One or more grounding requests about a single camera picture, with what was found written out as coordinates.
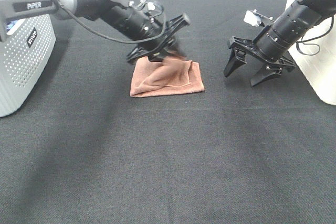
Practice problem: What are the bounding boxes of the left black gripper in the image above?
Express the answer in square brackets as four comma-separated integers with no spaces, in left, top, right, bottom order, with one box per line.
[127,13,190,63]

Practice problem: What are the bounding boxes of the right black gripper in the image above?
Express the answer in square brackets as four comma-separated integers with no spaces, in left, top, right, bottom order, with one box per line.
[223,36,296,87]

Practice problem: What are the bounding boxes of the brown microfibre towel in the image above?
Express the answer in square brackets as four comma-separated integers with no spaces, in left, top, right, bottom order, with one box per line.
[130,57,205,98]

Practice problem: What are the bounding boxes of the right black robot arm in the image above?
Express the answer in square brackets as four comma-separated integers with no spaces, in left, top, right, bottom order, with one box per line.
[224,0,335,87]

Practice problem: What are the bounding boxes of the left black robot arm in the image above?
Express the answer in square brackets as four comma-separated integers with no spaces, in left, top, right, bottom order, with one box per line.
[1,0,190,64]

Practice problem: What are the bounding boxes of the white plastic bin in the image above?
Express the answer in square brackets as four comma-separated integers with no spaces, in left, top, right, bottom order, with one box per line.
[285,0,335,105]

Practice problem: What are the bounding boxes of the black table cloth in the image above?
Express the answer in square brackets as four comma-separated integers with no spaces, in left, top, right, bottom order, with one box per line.
[1,0,335,223]

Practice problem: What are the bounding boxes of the grey perforated laundry basket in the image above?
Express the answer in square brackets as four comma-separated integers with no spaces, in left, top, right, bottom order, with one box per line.
[1,15,56,117]

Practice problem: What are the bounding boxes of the blue cloth in basket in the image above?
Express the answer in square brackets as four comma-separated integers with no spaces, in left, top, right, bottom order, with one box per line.
[6,20,17,32]

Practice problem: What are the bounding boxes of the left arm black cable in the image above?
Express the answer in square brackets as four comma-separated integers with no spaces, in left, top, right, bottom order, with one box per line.
[28,0,167,44]

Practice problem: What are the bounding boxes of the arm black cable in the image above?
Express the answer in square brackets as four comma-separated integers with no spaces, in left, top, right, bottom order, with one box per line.
[295,14,336,56]
[28,0,167,44]

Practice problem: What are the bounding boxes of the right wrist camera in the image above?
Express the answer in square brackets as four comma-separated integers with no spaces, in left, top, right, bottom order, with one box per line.
[243,9,275,27]

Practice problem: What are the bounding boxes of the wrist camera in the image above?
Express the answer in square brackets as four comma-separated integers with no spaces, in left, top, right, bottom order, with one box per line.
[137,0,158,15]
[243,9,275,27]

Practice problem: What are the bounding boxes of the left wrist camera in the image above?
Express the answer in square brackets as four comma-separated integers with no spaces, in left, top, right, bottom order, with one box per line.
[137,0,158,15]

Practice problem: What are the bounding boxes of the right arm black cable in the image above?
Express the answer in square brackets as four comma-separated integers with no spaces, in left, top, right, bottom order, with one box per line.
[295,14,336,56]

